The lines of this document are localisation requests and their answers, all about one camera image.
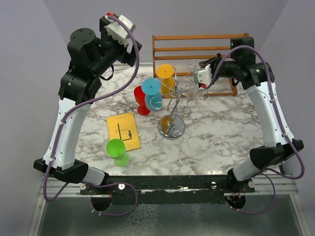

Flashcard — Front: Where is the red plastic wine glass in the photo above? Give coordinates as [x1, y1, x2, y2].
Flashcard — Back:
[134, 86, 151, 116]

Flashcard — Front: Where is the chrome wine glass rack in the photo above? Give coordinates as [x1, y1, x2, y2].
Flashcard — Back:
[155, 77, 209, 140]

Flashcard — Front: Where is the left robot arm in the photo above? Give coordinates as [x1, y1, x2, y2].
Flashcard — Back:
[33, 13, 142, 194]

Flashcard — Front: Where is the clear wine glass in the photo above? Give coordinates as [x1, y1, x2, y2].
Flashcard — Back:
[187, 63, 201, 112]

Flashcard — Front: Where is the yellow book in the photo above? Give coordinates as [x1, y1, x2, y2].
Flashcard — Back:
[106, 113, 141, 151]

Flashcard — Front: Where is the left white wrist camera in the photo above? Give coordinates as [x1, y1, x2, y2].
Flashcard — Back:
[105, 12, 136, 48]

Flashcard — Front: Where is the wooden slatted rack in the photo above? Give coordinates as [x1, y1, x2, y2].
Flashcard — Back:
[152, 32, 250, 99]

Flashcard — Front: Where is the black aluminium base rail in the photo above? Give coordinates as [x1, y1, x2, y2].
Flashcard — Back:
[39, 175, 298, 205]

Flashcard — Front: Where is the yellow plastic wine glass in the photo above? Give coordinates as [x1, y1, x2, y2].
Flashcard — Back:
[156, 64, 175, 98]

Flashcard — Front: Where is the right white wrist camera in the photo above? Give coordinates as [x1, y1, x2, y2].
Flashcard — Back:
[193, 64, 212, 89]

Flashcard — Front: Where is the blue plastic wine glass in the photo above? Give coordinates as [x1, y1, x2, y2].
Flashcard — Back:
[141, 78, 163, 112]

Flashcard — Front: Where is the green plastic wine glass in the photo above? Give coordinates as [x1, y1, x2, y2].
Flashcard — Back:
[105, 139, 129, 167]

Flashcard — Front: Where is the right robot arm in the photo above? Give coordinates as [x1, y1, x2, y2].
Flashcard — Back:
[193, 36, 304, 192]

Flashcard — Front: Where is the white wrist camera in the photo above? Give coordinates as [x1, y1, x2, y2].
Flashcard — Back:
[193, 64, 212, 89]
[105, 12, 136, 48]

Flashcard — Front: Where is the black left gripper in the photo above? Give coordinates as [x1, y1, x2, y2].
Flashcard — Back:
[91, 18, 141, 76]

